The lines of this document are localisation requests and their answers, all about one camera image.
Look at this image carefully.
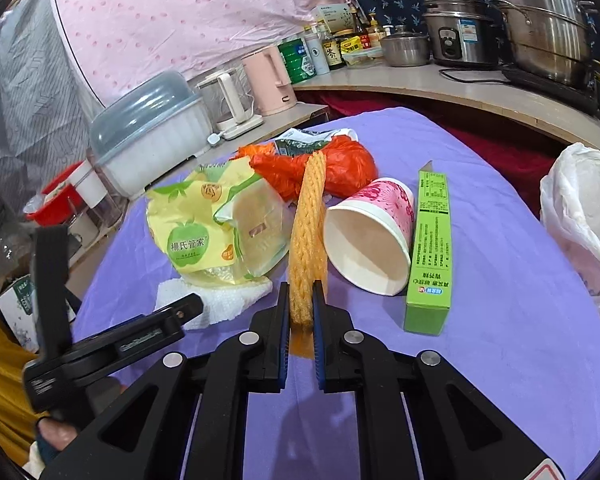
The pink dotted cloth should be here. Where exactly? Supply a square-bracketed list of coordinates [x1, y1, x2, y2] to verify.
[50, 0, 354, 107]

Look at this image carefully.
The white green tea box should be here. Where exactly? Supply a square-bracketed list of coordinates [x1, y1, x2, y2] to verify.
[314, 4, 354, 34]

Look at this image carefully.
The steel rice cooker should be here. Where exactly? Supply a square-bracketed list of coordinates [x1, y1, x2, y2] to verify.
[422, 0, 501, 69]

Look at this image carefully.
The white flask bottle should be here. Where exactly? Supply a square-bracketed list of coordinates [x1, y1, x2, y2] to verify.
[304, 30, 331, 76]

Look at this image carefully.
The green white tin can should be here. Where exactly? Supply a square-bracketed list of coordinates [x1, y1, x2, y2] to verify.
[278, 37, 315, 85]

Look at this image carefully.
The red plastic basin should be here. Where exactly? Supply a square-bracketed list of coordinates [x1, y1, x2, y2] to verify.
[26, 162, 94, 227]

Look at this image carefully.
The person's left hand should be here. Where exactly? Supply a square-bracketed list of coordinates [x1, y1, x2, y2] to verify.
[34, 416, 78, 455]

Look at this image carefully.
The large steel steamer pot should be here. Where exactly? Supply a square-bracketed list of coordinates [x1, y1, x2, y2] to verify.
[487, 0, 599, 89]

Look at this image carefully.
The clear canister white lid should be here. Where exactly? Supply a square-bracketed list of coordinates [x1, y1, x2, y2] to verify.
[72, 159, 127, 227]

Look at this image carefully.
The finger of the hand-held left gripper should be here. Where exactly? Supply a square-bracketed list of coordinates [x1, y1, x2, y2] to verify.
[67, 294, 204, 377]
[34, 225, 72, 361]

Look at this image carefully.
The orange plastic bag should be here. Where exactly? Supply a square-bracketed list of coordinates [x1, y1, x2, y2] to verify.
[250, 137, 379, 207]

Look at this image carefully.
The green cardboard box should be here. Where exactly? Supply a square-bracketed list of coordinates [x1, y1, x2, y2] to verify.
[404, 160, 454, 335]

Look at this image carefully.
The yellow cloth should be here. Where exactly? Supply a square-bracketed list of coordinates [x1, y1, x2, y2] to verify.
[0, 306, 47, 462]

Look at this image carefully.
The white dish box grey lid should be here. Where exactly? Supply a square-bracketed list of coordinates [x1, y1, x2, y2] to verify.
[87, 71, 216, 199]

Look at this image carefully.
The yellow green plastic bag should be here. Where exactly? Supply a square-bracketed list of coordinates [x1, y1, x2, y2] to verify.
[146, 162, 293, 289]

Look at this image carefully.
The printed cardboard box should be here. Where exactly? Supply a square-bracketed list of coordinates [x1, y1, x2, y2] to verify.
[0, 274, 77, 357]

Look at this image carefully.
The glass kettle white handle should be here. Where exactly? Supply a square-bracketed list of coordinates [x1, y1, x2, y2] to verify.
[196, 69, 266, 141]

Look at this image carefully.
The black induction cooktop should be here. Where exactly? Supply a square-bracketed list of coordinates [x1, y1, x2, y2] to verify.
[500, 62, 600, 112]

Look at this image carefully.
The orange foam net sleeve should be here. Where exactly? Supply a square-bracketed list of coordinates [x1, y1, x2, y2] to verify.
[287, 152, 329, 361]

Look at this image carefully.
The amber pump bottle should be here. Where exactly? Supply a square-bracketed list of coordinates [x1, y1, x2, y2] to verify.
[367, 12, 386, 51]

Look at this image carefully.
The grey patterned cloth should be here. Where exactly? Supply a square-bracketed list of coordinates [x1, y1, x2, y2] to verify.
[0, 0, 107, 211]

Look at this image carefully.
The green white milk carton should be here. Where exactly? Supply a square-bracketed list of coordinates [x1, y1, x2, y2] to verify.
[272, 127, 359, 157]

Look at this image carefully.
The pink printed paper cup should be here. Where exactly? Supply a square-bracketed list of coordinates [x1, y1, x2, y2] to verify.
[322, 176, 416, 297]

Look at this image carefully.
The white paper towel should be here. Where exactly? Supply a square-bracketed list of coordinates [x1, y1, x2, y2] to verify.
[152, 275, 274, 332]

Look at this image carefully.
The clear food container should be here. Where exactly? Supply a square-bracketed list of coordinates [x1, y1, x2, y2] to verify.
[342, 49, 385, 69]

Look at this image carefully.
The small steel pot with lid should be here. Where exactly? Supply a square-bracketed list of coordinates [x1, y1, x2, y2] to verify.
[379, 25, 431, 68]

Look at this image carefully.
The low wooden cabinet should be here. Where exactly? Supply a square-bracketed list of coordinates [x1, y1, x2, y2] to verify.
[124, 102, 331, 202]

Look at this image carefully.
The purple cloth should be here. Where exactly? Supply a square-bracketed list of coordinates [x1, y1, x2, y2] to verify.
[72, 110, 600, 480]

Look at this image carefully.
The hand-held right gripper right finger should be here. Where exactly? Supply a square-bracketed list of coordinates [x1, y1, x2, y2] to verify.
[312, 280, 556, 480]

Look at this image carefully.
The dark glass bottle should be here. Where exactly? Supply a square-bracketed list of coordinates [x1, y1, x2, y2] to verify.
[351, 5, 371, 49]

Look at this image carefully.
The dark sauce bottle white label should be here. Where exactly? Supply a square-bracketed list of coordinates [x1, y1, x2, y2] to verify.
[322, 27, 346, 71]

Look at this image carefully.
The pink electric kettle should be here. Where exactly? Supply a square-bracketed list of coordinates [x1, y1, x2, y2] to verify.
[240, 44, 299, 117]

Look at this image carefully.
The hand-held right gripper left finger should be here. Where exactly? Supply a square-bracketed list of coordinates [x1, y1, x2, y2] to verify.
[39, 282, 290, 480]

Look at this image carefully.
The black power cable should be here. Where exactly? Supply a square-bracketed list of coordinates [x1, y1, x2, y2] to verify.
[438, 67, 507, 84]

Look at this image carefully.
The white plastic bag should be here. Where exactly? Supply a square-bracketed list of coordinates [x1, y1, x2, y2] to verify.
[539, 142, 600, 347]

